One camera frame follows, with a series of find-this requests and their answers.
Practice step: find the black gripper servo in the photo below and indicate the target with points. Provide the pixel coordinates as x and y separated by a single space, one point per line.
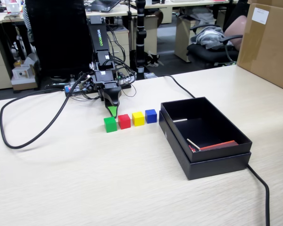
105 78

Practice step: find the green wooden cube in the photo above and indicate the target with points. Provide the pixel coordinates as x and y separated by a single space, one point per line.
110 126

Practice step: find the red wooden cube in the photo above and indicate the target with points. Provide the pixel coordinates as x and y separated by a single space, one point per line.
124 122

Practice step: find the yellow wooden cube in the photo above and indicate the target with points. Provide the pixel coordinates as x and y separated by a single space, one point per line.
138 119

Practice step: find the blue wooden cube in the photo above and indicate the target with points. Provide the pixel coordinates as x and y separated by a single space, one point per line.
151 116

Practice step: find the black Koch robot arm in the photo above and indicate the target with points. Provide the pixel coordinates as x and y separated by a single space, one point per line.
97 40

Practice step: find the black box tray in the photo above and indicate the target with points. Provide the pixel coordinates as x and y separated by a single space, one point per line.
210 131

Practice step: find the black open box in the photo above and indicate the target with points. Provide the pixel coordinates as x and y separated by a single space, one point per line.
214 168

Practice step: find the seated person in black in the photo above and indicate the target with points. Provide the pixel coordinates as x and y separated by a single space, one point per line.
235 30

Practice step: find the brown cardboard box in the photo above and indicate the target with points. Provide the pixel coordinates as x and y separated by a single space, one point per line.
268 47

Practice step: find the blue controller board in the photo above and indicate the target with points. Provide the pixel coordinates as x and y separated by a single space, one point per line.
68 89

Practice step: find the white stick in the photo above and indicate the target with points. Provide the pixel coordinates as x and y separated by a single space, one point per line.
180 120

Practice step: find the tall black office chair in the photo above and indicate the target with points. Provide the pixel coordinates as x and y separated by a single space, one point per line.
59 35

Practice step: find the wooden stick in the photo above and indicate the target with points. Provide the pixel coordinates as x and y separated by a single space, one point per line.
193 144

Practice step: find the small red pieces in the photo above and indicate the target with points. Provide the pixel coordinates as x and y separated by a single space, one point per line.
191 148

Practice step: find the light wood office desk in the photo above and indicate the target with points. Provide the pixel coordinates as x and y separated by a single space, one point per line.
0 20
122 10
191 3

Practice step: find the white carton with orange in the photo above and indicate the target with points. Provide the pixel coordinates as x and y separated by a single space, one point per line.
21 75

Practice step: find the black laptop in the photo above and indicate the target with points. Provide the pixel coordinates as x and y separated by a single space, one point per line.
103 4

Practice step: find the black armrest office chair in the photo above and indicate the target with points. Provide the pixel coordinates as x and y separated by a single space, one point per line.
202 56

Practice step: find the orange flat board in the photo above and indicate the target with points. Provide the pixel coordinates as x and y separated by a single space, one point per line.
219 144

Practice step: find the person in striped shirt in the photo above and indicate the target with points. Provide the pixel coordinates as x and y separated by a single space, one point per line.
28 21

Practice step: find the grey clothing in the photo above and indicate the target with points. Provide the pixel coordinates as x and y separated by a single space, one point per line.
210 37

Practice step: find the beige drawer cabinet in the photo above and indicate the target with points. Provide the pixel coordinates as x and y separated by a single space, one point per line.
0 61

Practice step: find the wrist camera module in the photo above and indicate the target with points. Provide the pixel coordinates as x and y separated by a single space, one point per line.
87 85

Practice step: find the beige drawer pedestal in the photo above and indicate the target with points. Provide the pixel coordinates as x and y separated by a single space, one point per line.
122 40

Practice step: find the beige desk pedestal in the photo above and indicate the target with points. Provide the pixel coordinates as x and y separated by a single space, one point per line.
181 40

